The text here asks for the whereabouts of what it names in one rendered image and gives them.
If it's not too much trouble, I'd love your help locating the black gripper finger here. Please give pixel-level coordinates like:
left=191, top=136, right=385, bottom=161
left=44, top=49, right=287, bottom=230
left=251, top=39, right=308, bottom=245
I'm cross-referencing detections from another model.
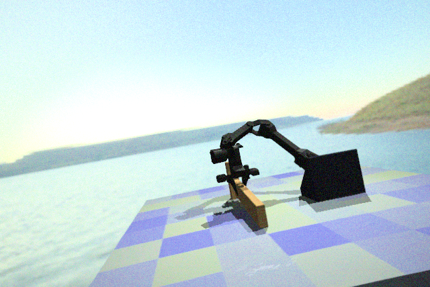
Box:
left=226, top=180, right=238, bottom=195
left=242, top=177, right=250, bottom=186

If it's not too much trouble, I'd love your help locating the long wooden board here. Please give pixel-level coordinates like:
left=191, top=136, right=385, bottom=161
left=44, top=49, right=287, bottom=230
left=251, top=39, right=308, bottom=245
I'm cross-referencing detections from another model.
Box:
left=234, top=179, right=269, bottom=228

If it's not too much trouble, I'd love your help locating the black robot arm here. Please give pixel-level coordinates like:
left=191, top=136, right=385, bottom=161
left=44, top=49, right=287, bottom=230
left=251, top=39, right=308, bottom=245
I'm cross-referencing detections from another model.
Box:
left=210, top=119, right=317, bottom=178

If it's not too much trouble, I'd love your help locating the wooden post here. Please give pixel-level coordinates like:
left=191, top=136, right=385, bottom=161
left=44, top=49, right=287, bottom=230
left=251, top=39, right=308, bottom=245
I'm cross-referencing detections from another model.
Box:
left=225, top=162, right=237, bottom=199

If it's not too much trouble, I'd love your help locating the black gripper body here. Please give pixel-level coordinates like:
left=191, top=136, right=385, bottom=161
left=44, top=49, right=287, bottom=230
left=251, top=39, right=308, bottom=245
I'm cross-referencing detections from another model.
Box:
left=216, top=159, right=259, bottom=183

